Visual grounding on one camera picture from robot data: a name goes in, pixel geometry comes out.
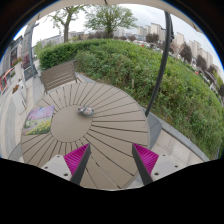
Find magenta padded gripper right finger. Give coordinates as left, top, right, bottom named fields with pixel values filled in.
left=131, top=142, right=184, bottom=186

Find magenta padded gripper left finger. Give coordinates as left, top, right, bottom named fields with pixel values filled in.
left=42, top=143, right=92, bottom=186

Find patterned computer mouse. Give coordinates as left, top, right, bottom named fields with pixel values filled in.
left=78, top=106, right=94, bottom=117

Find floral printed mouse pad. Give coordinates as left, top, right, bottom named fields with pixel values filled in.
left=23, top=106, right=54, bottom=135

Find round slatted outdoor table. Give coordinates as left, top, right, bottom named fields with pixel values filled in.
left=21, top=82, right=150, bottom=190

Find green hedge bushes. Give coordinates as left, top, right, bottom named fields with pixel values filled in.
left=38, top=39, right=224, bottom=157

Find brown slatted outdoor chair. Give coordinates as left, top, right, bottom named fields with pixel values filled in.
left=41, top=60, right=78, bottom=93

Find dark standing sign board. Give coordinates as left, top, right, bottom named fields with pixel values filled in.
left=22, top=23, right=37, bottom=81

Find black curved umbrella pole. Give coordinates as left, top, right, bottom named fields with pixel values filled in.
left=145, top=12, right=174, bottom=116

